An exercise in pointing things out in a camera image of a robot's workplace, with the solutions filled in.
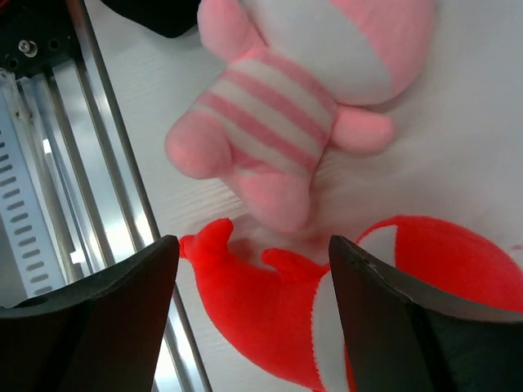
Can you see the red shark plush mouth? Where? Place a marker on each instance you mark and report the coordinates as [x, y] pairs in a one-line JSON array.
[[283, 316]]

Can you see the slotted grey cable duct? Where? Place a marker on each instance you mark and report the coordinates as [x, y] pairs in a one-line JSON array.
[[29, 263]]

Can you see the pink striped plush table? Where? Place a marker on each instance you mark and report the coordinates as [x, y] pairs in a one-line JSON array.
[[299, 75]]

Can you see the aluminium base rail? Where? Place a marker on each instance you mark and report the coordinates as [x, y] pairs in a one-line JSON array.
[[95, 203]]

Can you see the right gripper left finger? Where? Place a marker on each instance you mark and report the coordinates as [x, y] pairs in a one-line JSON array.
[[101, 333]]

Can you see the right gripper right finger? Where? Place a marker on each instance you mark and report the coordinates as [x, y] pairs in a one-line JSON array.
[[403, 334]]

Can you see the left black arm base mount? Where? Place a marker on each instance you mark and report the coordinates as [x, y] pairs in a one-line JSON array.
[[36, 36]]

